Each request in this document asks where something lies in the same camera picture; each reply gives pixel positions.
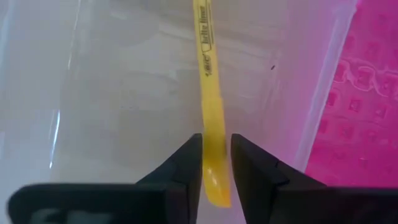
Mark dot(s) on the yellow BIC highlighter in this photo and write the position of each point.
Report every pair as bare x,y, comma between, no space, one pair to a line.
211,109

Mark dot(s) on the clear plastic supply box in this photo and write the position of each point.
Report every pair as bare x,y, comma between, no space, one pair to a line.
124,93

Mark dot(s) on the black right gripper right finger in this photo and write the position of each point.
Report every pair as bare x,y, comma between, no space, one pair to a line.
280,199

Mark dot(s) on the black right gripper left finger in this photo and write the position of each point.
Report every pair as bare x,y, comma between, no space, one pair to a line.
174,199

